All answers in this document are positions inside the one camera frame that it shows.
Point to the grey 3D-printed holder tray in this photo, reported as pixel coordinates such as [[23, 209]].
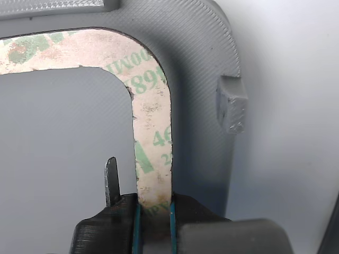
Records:
[[198, 66]]

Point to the tan rectangular adhesive frame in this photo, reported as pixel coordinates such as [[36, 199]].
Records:
[[151, 119]]

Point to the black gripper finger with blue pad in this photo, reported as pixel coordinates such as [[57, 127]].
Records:
[[212, 235]]

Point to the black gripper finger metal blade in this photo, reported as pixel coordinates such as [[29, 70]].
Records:
[[106, 232]]

